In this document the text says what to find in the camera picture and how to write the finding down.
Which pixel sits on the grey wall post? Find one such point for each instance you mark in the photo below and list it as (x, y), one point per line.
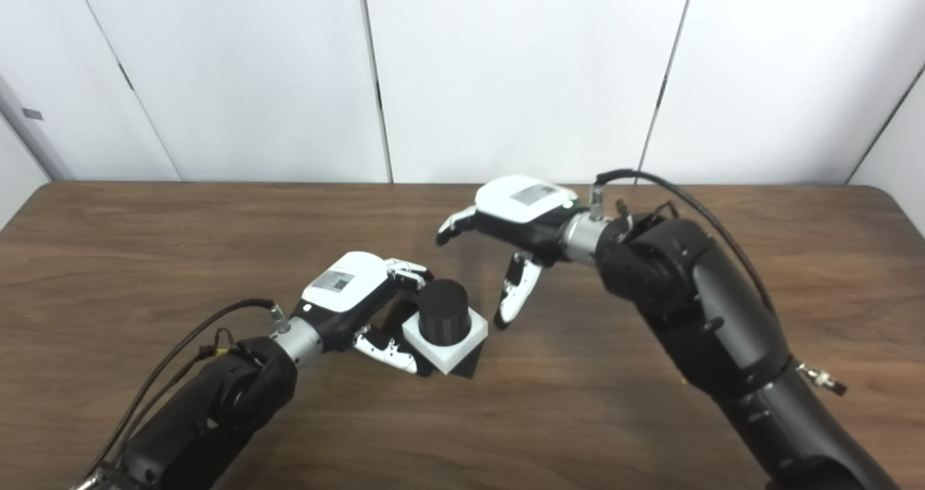
(42, 154)

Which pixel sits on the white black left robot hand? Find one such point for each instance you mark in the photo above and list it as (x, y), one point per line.
(343, 284)

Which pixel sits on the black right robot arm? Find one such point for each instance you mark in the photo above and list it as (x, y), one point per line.
(694, 309)

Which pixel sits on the small grey wall tag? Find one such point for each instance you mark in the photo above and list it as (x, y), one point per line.
(32, 114)

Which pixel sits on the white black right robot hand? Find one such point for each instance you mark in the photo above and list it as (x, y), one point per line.
(524, 201)

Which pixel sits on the black peg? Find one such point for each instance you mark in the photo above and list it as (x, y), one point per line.
(442, 309)

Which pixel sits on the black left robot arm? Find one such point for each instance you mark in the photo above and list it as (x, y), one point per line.
(202, 410)

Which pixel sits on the white square piece with hole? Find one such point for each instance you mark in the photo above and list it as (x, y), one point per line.
(448, 358)

